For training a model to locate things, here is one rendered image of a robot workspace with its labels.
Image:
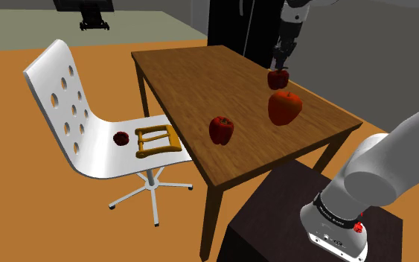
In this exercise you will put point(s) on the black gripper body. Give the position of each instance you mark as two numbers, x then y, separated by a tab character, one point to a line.
288	34

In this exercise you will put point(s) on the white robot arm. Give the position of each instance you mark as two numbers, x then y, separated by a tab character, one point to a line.
394	159

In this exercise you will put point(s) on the small dark red bell pepper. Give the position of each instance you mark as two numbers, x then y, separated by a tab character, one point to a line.
278	80

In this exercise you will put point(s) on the black cabinet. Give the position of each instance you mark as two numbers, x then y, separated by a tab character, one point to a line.
227	25

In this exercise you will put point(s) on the large red-orange apple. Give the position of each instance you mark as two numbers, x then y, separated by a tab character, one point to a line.
283	109

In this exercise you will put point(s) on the brown wooden table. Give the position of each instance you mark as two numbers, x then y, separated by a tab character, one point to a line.
202	83

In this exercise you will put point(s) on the dark robot stand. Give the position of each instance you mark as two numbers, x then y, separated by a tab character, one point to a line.
267	217

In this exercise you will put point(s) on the small dark red round object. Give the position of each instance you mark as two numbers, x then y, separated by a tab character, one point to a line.
121	139

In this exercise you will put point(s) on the white chair with holes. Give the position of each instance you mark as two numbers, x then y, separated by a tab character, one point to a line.
96	159

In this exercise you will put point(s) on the yellow-brown rectangular frame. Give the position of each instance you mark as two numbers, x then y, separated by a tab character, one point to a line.
173	139

